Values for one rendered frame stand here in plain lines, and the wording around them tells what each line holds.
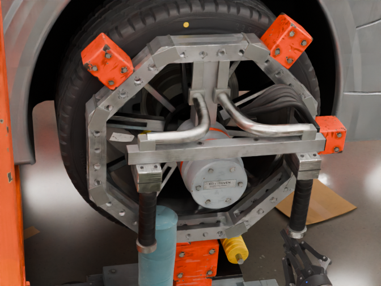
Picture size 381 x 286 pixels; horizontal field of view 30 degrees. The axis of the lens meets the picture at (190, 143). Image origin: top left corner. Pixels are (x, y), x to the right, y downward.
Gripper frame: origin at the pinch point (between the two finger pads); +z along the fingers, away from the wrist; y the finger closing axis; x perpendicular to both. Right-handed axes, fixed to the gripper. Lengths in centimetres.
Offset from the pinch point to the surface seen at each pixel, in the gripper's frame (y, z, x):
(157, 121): -3.8, 19.6, 39.3
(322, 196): -1, 100, -85
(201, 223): -15.5, 14.8, 10.8
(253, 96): 16.9, 19.5, 26.3
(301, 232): 6.9, -13.3, 12.1
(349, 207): 5, 90, -90
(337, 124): 27.5, 11.6, 8.9
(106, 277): -57, 39, 0
